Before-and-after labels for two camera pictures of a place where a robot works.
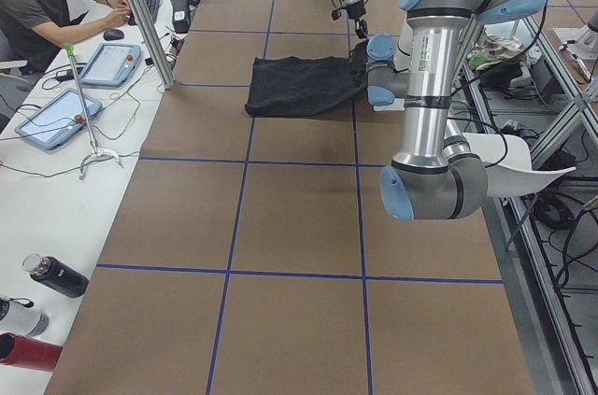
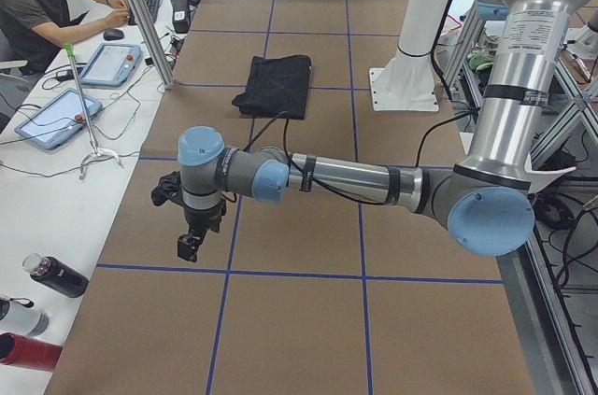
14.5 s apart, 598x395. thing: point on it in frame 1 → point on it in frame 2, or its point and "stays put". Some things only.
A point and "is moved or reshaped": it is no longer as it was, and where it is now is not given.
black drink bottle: [55, 275] stays put
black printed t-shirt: [302, 86] is moved or reshaped
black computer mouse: [111, 35] stays put
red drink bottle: [23, 351] stays put
